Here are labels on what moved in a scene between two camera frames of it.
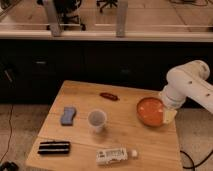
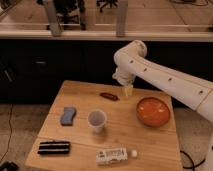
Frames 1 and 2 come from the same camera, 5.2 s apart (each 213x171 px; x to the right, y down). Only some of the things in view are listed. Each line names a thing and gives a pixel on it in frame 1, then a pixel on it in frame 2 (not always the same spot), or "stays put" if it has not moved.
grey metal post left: x=52 y=15 stays put
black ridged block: x=54 y=147 stays put
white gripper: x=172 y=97 -> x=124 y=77
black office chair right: x=106 y=4 stays put
